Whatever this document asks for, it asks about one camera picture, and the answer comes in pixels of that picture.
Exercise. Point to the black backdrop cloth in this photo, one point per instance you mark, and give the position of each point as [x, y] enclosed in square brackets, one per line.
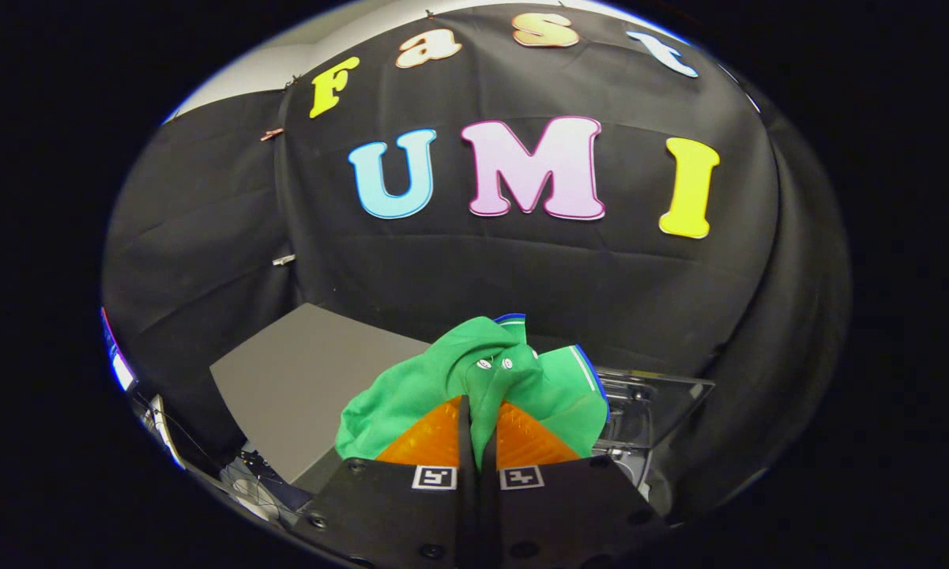
[521, 276]

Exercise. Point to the white clip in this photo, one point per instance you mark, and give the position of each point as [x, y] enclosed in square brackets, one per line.
[284, 259]

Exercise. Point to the dark washing machine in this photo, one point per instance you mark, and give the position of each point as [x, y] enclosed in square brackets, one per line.
[630, 465]

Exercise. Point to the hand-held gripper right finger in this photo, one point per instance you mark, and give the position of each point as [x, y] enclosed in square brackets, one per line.
[490, 514]

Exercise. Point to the grey box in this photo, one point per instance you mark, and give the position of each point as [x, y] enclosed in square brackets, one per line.
[300, 379]

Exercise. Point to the green polo shirt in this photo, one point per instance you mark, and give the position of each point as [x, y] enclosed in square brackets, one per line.
[411, 395]

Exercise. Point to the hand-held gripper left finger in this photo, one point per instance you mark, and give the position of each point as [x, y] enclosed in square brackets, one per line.
[465, 514]

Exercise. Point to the pink clip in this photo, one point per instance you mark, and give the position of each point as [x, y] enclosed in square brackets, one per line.
[272, 134]

